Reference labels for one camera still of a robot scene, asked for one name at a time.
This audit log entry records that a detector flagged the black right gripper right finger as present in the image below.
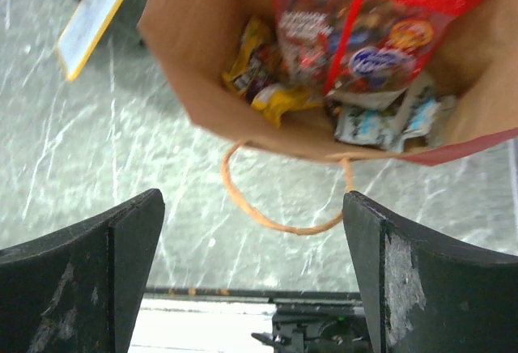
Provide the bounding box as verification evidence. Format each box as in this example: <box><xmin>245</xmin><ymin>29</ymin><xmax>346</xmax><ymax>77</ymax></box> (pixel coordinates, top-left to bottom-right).
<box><xmin>342</xmin><ymin>191</ymin><xmax>517</xmax><ymax>352</ymax></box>

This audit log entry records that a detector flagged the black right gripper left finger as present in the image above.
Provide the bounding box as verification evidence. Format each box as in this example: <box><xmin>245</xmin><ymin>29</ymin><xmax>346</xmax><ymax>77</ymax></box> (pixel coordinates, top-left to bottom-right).
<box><xmin>1</xmin><ymin>189</ymin><xmax>165</xmax><ymax>353</ymax></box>

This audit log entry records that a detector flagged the red cookie snack bag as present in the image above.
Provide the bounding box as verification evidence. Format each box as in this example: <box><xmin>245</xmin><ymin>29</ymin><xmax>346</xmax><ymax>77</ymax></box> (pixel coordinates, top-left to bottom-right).
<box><xmin>274</xmin><ymin>0</ymin><xmax>481</xmax><ymax>95</ymax></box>

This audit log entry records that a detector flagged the red brown paper bag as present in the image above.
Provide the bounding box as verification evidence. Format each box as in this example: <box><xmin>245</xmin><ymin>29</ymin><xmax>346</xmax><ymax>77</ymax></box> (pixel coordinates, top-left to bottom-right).
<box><xmin>138</xmin><ymin>0</ymin><xmax>517</xmax><ymax>177</ymax></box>

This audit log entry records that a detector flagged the white blue snack wrapper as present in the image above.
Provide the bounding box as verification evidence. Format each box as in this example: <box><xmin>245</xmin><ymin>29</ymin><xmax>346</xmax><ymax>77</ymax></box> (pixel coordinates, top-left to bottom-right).
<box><xmin>329</xmin><ymin>72</ymin><xmax>456</xmax><ymax>153</ymax></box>

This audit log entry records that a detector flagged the yellow m&m's candy packet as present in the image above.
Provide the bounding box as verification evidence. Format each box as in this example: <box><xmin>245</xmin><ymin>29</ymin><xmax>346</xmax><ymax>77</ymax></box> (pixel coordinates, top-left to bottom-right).
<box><xmin>222</xmin><ymin>16</ymin><xmax>282</xmax><ymax>104</ymax></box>

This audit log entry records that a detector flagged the small whiteboard with yellow frame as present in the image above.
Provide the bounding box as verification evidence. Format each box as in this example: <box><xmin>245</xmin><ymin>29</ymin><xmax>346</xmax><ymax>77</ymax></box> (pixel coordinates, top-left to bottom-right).
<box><xmin>56</xmin><ymin>0</ymin><xmax>124</xmax><ymax>81</ymax></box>

